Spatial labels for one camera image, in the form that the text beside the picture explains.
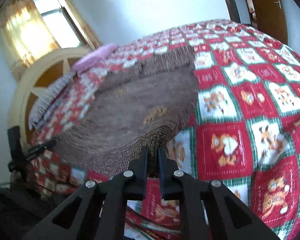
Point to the pink folded blanket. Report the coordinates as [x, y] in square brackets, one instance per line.
[95, 58]

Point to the brown wooden door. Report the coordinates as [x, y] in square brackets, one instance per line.
[271, 19]

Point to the red white cartoon bedspread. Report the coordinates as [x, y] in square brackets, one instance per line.
[245, 133]

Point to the window with curtain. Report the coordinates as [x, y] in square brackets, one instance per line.
[30, 29]

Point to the cream wooden headboard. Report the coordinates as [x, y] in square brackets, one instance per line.
[35, 81]

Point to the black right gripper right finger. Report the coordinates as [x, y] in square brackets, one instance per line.
[208, 210]

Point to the zebra striped pillow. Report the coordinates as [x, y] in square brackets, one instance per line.
[43, 103]

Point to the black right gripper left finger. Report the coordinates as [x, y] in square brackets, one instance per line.
[96, 210]

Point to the brown striped knit sweater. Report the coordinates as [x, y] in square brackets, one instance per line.
[145, 106]

